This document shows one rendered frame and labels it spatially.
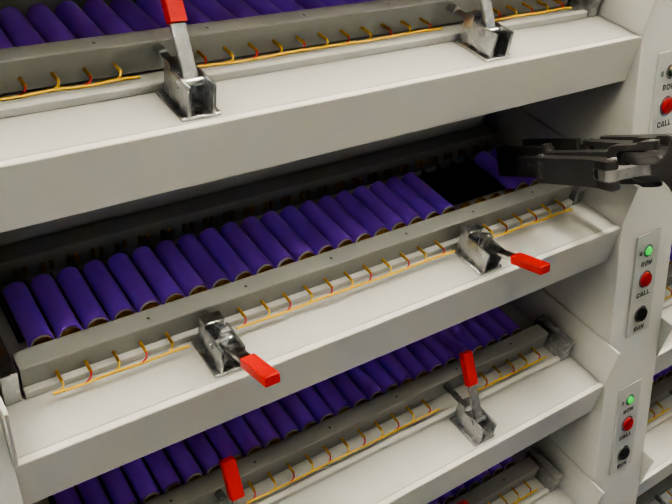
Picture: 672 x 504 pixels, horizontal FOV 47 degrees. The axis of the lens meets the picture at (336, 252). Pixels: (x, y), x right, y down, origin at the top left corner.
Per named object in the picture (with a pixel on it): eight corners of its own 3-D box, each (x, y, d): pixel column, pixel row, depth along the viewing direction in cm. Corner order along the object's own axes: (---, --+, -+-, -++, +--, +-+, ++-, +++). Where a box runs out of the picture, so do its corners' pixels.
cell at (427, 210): (397, 189, 80) (437, 224, 76) (382, 193, 79) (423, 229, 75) (400, 174, 78) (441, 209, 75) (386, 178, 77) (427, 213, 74)
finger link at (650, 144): (666, 184, 66) (658, 188, 65) (549, 183, 74) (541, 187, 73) (663, 137, 65) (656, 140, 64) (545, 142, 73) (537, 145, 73)
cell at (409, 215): (381, 193, 78) (421, 229, 75) (366, 198, 78) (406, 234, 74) (384, 178, 77) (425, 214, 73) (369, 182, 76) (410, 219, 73)
